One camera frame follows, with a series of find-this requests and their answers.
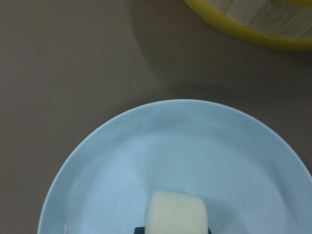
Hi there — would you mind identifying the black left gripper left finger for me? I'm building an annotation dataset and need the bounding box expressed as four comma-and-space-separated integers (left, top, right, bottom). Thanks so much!
134, 227, 145, 234

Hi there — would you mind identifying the white steamed bun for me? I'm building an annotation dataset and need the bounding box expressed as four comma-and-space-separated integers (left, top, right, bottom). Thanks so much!
144, 191, 209, 234

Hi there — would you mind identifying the yellow bamboo steamer basket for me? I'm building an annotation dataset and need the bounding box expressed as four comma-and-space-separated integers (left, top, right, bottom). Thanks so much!
186, 0, 312, 51

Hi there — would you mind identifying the light blue plate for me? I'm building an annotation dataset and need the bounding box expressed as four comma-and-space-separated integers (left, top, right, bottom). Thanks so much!
38, 99, 312, 234

